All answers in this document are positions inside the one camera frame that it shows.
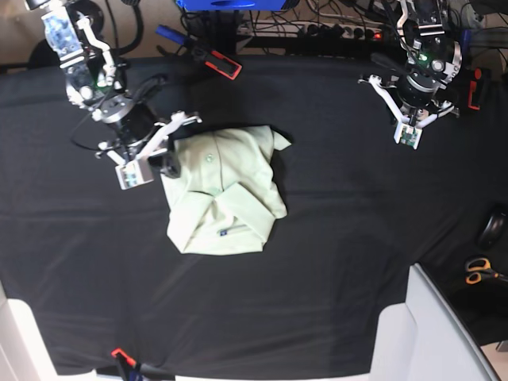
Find blue stand base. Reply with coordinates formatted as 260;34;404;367
176;0;286;11

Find black round object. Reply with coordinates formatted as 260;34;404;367
476;204;507;250

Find red black clamp top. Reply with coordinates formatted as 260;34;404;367
191;47;242;80

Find blue clamp right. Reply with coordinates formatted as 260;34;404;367
459;29;471;57

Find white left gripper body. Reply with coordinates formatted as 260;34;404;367
358;74;460;150

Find blue clamp bottom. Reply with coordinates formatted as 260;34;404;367
117;364;175;381

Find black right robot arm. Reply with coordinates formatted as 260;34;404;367
25;1;201;190

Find blue handled tool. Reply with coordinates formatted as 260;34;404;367
156;25;187;46

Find white box right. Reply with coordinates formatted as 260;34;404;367
368;264;499;380

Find white box left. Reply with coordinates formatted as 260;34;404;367
1;287;58;381

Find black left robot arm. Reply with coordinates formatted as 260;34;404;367
358;0;463;149

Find light green T-shirt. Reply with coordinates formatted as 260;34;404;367
161;125;291;256

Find red clamp bottom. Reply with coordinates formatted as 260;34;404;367
111;348;137;368

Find red black clamp right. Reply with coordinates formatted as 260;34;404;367
468;67;491;111

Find white box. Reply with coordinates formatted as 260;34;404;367
368;264;499;380
1;287;58;381

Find black table cloth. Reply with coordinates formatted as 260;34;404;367
1;56;507;379

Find blue clamp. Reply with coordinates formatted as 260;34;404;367
459;29;471;57
117;364;175;381

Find red black clamp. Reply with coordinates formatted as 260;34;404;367
468;67;491;111
191;47;242;80

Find orange handled scissors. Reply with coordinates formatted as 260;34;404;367
464;256;507;285

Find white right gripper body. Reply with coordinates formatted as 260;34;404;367
96;111;202;191

